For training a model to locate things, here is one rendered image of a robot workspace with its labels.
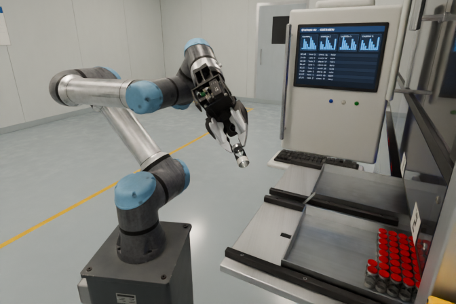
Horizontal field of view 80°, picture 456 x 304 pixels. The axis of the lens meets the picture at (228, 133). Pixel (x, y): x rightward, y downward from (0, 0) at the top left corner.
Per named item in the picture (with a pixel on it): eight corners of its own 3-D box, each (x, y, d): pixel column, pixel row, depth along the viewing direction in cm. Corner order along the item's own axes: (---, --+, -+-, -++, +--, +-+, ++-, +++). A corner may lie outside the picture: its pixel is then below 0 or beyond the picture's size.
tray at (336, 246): (433, 248, 73) (437, 237, 72) (458, 338, 51) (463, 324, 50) (304, 213, 87) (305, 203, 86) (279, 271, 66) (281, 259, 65)
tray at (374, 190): (418, 189, 101) (420, 181, 100) (429, 231, 79) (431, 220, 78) (322, 170, 116) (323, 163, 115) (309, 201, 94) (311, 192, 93)
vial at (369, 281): (374, 283, 62) (378, 267, 61) (374, 290, 60) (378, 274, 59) (364, 279, 63) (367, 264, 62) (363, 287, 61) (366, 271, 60)
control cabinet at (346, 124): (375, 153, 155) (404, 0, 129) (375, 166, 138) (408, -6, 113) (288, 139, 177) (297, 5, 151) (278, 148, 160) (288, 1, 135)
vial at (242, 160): (251, 164, 52) (243, 147, 54) (247, 159, 50) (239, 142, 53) (241, 169, 52) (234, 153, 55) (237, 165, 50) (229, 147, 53)
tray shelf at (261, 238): (415, 188, 106) (416, 184, 105) (461, 372, 47) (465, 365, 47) (292, 163, 127) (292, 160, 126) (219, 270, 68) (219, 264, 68)
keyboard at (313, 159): (358, 165, 138) (359, 161, 137) (356, 177, 126) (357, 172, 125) (281, 151, 156) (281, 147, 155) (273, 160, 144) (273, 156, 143)
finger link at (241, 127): (232, 134, 49) (216, 104, 56) (244, 150, 54) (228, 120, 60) (246, 125, 49) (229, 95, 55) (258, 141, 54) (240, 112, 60)
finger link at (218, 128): (207, 146, 50) (201, 111, 56) (221, 161, 55) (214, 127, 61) (222, 140, 50) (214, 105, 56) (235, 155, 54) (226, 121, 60)
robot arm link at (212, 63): (199, 87, 72) (226, 71, 71) (203, 98, 69) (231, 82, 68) (184, 68, 67) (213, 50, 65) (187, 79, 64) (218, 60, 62)
